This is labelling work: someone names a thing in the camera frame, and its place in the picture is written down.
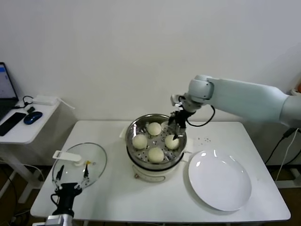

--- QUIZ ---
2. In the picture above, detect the white side table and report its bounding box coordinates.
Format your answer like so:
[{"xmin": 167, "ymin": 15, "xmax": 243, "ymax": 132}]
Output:
[{"xmin": 0, "ymin": 101, "xmax": 63, "ymax": 204}]

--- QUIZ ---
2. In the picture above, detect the black smartphone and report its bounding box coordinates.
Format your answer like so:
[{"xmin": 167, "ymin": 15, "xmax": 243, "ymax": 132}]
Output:
[{"xmin": 0, "ymin": 112, "xmax": 26, "ymax": 137}]

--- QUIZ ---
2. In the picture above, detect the stainless steel steamer basket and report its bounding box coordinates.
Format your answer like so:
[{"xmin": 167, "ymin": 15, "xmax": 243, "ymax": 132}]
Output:
[{"xmin": 119, "ymin": 113, "xmax": 195, "ymax": 165}]

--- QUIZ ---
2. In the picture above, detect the black laptop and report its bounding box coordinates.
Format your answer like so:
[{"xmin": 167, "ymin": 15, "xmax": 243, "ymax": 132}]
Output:
[{"xmin": 0, "ymin": 62, "xmax": 19, "ymax": 122}]

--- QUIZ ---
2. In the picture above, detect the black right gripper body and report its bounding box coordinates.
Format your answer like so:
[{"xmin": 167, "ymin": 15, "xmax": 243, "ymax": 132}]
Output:
[{"xmin": 174, "ymin": 110, "xmax": 189, "ymax": 129}]

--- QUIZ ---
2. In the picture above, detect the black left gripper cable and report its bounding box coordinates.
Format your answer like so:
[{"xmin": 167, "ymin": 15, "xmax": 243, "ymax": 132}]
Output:
[{"xmin": 50, "ymin": 193, "xmax": 61, "ymax": 207}]

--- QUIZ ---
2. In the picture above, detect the black looped cable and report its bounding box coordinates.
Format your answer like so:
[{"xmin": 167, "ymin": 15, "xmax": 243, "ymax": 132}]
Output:
[{"xmin": 11, "ymin": 96, "xmax": 33, "ymax": 110}]

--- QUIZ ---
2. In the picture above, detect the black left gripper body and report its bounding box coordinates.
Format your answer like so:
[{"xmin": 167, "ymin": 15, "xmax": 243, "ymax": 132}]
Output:
[{"xmin": 57, "ymin": 182, "xmax": 82, "ymax": 214}]

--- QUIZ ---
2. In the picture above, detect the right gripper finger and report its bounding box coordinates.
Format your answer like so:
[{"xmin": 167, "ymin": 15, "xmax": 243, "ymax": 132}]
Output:
[
  {"xmin": 173, "ymin": 126, "xmax": 186, "ymax": 141},
  {"xmin": 167, "ymin": 113, "xmax": 177, "ymax": 127}
]

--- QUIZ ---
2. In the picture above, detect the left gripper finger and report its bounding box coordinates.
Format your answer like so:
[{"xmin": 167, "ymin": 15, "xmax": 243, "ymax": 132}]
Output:
[
  {"xmin": 79, "ymin": 163, "xmax": 91, "ymax": 189},
  {"xmin": 53, "ymin": 164, "xmax": 66, "ymax": 190}
]

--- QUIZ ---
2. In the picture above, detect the black floor cable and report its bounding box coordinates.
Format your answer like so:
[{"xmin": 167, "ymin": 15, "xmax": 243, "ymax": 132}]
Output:
[{"xmin": 0, "ymin": 169, "xmax": 18, "ymax": 212}]

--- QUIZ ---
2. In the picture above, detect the white power box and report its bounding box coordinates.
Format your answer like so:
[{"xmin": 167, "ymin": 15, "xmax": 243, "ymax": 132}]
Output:
[{"xmin": 32, "ymin": 95, "xmax": 58, "ymax": 106}]

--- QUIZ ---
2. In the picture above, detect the cream electric cooker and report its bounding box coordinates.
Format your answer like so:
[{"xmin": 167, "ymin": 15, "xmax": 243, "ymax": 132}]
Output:
[{"xmin": 126, "ymin": 145, "xmax": 192, "ymax": 184}]

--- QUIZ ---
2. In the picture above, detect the blue computer mouse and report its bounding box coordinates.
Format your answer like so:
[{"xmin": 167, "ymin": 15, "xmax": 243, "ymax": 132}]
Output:
[{"xmin": 23, "ymin": 112, "xmax": 43, "ymax": 125}]

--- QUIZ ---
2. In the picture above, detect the white round plate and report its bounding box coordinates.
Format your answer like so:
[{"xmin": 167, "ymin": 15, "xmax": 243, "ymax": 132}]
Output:
[{"xmin": 187, "ymin": 150, "xmax": 252, "ymax": 211}]

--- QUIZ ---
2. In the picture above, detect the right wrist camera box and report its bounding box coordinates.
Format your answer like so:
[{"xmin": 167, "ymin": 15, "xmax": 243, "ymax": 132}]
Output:
[{"xmin": 170, "ymin": 94, "xmax": 186, "ymax": 108}]

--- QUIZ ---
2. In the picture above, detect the white steamed baozi bun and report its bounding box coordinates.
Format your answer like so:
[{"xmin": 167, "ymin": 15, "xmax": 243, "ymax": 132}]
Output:
[
  {"xmin": 132, "ymin": 134, "xmax": 148, "ymax": 150},
  {"xmin": 147, "ymin": 147, "xmax": 164, "ymax": 164},
  {"xmin": 147, "ymin": 121, "xmax": 162, "ymax": 137},
  {"xmin": 164, "ymin": 134, "xmax": 181, "ymax": 151}
]

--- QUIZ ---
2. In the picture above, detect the glass lid with white handle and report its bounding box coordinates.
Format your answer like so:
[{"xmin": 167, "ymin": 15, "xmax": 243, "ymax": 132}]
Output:
[{"xmin": 51, "ymin": 142, "xmax": 108, "ymax": 192}]

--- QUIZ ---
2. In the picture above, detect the white stand foot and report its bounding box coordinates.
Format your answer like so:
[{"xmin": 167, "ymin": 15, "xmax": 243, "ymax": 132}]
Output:
[{"xmin": 275, "ymin": 168, "xmax": 301, "ymax": 189}]

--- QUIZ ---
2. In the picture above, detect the white stiff cable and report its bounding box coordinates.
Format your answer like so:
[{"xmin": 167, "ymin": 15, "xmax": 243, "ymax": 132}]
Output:
[{"xmin": 56, "ymin": 97, "xmax": 75, "ymax": 110}]

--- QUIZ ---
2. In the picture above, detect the white floor cable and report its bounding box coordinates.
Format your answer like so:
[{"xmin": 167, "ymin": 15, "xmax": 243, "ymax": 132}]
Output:
[{"xmin": 23, "ymin": 164, "xmax": 45, "ymax": 182}]

